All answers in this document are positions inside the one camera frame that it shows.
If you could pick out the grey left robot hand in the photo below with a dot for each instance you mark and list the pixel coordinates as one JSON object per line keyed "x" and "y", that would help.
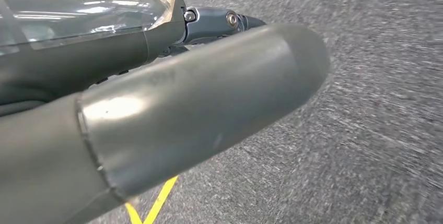
{"x": 155, "y": 111}

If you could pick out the yellow floor tape square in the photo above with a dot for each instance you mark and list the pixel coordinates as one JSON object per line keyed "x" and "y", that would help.
{"x": 157, "y": 201}

